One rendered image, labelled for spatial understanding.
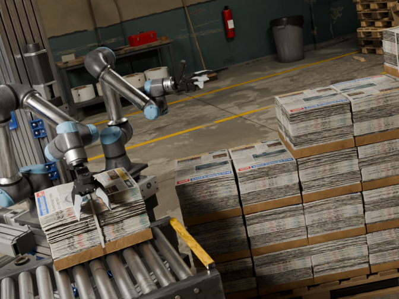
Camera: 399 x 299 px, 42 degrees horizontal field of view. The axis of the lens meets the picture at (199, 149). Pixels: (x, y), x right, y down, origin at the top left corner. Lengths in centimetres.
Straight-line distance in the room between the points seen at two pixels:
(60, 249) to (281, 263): 117
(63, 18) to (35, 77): 622
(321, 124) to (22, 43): 146
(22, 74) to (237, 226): 126
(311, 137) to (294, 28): 700
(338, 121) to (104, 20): 672
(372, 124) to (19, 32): 171
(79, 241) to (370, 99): 141
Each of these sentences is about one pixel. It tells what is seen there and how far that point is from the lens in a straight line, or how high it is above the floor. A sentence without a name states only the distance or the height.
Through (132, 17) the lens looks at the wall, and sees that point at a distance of 900.
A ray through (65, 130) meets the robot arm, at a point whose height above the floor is 129.
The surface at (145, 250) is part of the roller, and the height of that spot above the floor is 80.
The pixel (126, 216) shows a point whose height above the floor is 93.
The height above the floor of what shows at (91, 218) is 96.
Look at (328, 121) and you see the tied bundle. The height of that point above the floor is 98.
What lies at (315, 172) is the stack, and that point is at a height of 75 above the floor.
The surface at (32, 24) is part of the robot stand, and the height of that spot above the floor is 165.
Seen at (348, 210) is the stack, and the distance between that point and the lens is 262.
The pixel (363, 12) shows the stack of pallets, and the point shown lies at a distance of 905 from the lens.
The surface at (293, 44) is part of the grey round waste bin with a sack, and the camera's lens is 941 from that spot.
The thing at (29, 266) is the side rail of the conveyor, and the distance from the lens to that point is 214.
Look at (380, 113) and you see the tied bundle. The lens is 252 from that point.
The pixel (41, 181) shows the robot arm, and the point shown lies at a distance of 247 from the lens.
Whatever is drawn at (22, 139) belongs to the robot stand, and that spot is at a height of 113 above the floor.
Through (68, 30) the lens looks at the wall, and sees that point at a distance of 882.
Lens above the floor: 170
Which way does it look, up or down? 18 degrees down
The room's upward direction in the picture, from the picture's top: 12 degrees counter-clockwise
